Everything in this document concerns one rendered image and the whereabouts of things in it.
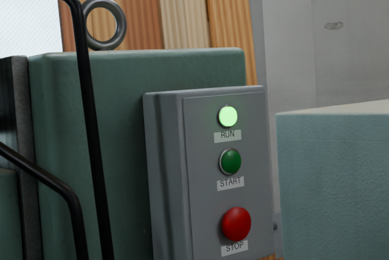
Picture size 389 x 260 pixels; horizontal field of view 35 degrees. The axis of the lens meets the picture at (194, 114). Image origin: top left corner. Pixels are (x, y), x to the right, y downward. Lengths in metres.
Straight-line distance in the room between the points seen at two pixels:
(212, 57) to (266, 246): 0.19
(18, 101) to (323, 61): 2.57
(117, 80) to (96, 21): 1.55
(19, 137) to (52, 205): 0.07
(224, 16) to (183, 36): 0.23
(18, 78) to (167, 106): 0.13
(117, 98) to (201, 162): 0.10
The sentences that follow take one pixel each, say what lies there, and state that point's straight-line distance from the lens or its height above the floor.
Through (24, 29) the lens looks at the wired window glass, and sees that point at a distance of 2.19.
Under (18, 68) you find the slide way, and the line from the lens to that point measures 0.56.
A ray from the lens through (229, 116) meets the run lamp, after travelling 0.53.
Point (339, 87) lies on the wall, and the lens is 3.00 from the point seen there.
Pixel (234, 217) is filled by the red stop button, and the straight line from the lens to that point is 0.54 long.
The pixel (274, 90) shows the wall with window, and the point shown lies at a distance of 2.85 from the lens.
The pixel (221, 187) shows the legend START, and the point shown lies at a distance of 0.54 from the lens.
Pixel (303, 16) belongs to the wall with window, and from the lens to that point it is 3.04.
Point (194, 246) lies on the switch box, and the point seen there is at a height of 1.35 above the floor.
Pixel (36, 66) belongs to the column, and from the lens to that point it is 0.54.
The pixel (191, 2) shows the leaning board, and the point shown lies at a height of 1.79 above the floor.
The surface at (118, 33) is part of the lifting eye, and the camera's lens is 0.68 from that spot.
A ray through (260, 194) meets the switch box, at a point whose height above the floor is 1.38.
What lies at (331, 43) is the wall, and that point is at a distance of 3.02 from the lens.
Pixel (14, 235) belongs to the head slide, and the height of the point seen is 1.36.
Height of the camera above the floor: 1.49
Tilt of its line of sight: 3 degrees down
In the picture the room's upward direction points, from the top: 4 degrees counter-clockwise
